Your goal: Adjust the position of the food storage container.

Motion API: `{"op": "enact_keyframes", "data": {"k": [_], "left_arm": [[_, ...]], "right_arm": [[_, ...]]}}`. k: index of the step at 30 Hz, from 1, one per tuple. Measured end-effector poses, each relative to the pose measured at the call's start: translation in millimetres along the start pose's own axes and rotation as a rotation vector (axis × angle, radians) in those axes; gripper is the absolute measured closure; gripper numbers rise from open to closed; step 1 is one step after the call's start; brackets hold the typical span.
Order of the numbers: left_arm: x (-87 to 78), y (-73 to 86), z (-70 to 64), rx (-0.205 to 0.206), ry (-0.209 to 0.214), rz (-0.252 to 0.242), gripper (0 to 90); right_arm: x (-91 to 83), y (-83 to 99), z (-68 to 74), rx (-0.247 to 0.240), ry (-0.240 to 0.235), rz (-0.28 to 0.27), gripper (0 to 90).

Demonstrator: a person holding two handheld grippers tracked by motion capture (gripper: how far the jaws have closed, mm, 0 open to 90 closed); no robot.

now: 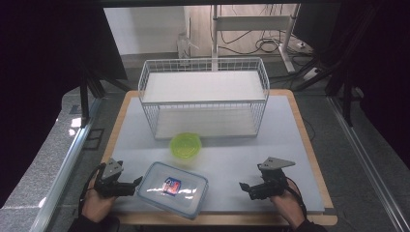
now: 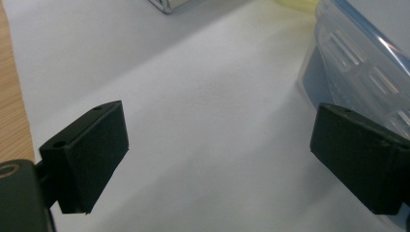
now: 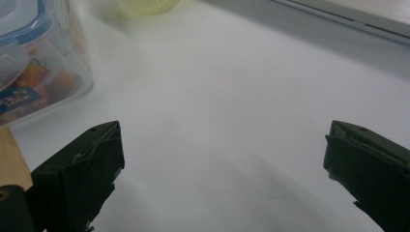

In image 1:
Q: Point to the black curtain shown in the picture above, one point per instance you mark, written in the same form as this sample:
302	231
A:
383	64
38	64

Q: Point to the green lidded food container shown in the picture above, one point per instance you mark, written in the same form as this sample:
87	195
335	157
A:
186	146

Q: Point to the person's right hand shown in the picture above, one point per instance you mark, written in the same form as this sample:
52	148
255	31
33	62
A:
288	206

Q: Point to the aluminium rail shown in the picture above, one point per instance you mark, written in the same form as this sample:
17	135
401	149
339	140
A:
367	161
64	167

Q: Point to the person's left hand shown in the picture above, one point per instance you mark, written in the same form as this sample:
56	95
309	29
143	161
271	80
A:
96	203

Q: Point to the white power strip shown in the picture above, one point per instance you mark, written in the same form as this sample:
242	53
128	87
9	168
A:
312	74

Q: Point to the white desk frame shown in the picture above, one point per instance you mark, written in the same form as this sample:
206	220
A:
251	23

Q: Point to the clear rectangular lidded container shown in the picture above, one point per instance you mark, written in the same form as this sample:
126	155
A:
172	190

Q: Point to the black metal stand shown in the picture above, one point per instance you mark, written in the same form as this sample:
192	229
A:
346	96
85	96

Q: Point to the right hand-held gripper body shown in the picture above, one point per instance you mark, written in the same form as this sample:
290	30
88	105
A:
274	180

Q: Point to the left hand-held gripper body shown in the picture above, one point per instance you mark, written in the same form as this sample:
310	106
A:
111	180

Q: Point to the wooden table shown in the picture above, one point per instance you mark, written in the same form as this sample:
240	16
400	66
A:
124	109

